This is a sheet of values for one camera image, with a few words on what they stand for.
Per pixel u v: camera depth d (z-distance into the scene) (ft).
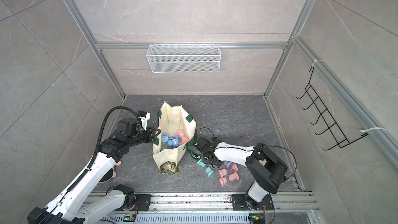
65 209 1.26
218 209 2.39
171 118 3.09
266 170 1.45
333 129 2.12
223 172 2.63
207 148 2.13
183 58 3.32
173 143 2.81
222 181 2.50
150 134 2.16
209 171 2.63
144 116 2.25
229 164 2.69
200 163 2.71
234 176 2.63
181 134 3.03
